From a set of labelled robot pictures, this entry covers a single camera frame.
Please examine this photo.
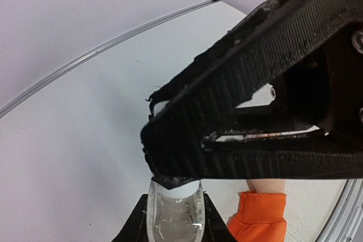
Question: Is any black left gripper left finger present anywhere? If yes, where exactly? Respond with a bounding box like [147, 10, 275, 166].
[112, 194, 149, 242]

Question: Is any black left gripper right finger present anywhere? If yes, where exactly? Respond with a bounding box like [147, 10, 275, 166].
[202, 193, 236, 242]

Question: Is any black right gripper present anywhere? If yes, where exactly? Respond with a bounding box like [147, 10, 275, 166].
[141, 0, 362, 151]

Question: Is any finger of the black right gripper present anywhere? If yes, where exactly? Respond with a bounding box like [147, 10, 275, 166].
[141, 128, 362, 189]

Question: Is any white nail polish cap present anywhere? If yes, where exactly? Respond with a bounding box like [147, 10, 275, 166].
[154, 99, 201, 199]

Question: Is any clear nail polish bottle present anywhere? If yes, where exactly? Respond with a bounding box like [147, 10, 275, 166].
[146, 182, 205, 242]

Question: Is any orange sleeved forearm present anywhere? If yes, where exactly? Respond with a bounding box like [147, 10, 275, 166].
[228, 191, 288, 242]

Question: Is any mannequin hand with long nails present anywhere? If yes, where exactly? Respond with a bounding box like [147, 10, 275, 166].
[247, 179, 286, 194]

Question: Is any aluminium back edge strip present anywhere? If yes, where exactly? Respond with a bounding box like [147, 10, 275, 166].
[1, 0, 220, 118]

